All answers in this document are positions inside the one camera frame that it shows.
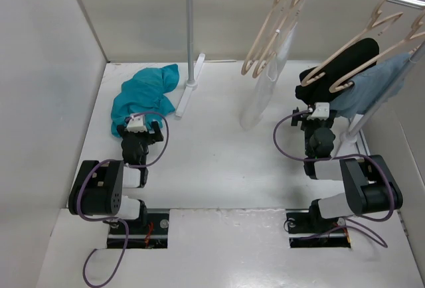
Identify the hanger holding white shirt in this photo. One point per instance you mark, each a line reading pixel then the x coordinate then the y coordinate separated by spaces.
pixel 292 16

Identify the teal t shirt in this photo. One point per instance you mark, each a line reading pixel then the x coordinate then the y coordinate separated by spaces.
pixel 145 92

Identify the white hanging shirt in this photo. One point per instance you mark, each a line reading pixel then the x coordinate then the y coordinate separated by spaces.
pixel 258 101

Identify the hanger holding blue shirt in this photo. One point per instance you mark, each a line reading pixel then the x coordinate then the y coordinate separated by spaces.
pixel 413 34

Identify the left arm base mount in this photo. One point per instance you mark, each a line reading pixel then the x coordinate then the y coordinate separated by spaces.
pixel 149 233

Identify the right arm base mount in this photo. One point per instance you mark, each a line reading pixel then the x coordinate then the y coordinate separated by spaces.
pixel 306 231

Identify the hanger holding black shirt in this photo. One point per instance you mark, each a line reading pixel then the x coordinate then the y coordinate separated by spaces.
pixel 373 23

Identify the light blue hanging shirt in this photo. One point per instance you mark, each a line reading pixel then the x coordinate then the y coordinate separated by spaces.
pixel 368 87

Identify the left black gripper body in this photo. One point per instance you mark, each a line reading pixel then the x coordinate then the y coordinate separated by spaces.
pixel 144 137

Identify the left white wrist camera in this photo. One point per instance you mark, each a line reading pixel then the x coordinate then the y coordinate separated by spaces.
pixel 136 124

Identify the left rack pole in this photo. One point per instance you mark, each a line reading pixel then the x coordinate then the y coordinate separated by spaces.
pixel 190 38

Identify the white rack base foot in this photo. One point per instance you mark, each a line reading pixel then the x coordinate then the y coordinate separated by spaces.
pixel 191 85

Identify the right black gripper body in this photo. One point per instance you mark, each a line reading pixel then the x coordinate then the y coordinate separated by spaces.
pixel 309 125

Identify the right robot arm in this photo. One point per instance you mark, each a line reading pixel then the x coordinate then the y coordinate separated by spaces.
pixel 369 186

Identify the beige wooden hanger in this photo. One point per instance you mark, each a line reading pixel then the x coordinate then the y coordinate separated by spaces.
pixel 259 52

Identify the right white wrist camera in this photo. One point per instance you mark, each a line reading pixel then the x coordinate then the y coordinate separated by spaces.
pixel 319 110

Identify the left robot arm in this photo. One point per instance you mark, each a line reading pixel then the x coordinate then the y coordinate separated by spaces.
pixel 98 186

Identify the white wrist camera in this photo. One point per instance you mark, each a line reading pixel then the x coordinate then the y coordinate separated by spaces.
pixel 136 124
pixel 319 110

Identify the black hanging shirt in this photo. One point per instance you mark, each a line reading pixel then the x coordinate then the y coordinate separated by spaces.
pixel 348 60

